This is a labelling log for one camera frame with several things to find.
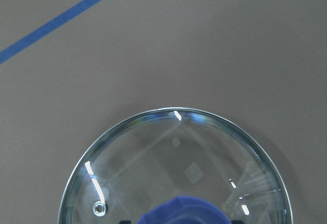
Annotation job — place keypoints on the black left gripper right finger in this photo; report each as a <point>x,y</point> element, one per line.
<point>236,222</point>

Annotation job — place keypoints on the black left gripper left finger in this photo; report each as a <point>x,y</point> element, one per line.
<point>125,222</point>

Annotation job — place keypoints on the glass lid with blue knob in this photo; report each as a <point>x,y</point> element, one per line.
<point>175,165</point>

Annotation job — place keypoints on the brown table mat with grid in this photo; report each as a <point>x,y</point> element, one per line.
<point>259,63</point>

